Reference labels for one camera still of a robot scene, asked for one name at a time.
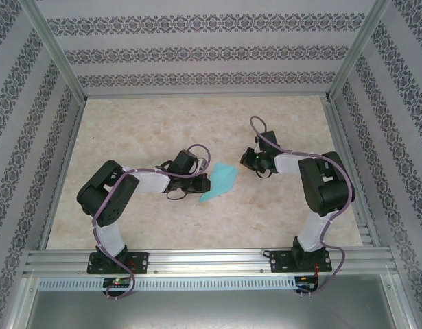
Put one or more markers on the light blue paper sheet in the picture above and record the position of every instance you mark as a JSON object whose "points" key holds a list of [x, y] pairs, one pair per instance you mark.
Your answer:
{"points": [[221, 178]]}

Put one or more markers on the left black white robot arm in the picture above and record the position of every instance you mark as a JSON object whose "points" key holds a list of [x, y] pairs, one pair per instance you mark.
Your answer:
{"points": [[111, 212]]}

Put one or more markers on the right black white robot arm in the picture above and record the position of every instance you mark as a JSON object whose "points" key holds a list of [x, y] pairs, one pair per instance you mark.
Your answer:
{"points": [[327, 195]]}

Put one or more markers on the grey metal sheet panel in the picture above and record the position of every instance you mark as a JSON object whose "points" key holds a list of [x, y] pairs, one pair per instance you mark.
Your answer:
{"points": [[210, 312]]}

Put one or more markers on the right small circuit board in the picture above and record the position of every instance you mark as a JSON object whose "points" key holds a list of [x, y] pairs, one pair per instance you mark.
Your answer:
{"points": [[305, 284]]}

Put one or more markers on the small circuit board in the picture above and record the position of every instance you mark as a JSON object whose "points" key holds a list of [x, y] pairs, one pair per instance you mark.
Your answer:
{"points": [[116, 282], [305, 284]]}

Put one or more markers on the left small circuit board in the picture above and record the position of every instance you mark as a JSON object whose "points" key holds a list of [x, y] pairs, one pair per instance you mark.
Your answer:
{"points": [[116, 282]]}

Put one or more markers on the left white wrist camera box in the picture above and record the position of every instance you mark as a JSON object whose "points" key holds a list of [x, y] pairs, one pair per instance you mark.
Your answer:
{"points": [[204, 163]]}

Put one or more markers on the aluminium mounting rail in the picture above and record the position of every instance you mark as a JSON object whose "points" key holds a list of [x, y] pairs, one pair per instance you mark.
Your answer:
{"points": [[210, 260]]}

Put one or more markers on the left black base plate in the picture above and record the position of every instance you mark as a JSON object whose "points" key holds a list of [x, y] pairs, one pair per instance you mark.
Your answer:
{"points": [[142, 262]]}

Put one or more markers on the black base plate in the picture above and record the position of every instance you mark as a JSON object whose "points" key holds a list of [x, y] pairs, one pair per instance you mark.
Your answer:
{"points": [[277, 262], [142, 262]]}

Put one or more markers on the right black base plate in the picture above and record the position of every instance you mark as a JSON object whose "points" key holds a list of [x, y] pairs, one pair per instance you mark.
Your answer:
{"points": [[277, 262]]}

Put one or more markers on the right aluminium frame post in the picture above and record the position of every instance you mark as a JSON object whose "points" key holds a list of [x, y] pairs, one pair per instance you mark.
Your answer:
{"points": [[354, 51]]}

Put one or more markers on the aluminium frame post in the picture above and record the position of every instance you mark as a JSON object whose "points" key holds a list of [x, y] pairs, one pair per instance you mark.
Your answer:
{"points": [[354, 51], [56, 51]]}

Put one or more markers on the left aluminium frame post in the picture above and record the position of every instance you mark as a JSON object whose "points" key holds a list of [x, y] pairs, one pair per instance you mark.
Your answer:
{"points": [[56, 51]]}

